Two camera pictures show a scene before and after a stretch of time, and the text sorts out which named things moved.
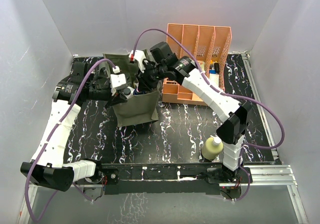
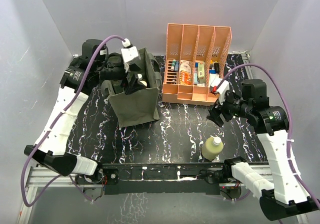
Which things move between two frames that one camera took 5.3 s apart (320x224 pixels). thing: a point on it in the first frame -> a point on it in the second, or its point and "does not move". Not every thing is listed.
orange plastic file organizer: [210, 44] does not move
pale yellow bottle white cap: [211, 147] does not move
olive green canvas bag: [138, 108] does not move
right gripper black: [144, 83] -> [215, 111]
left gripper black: [115, 100] -> [131, 85]
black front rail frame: [168, 178] does not move
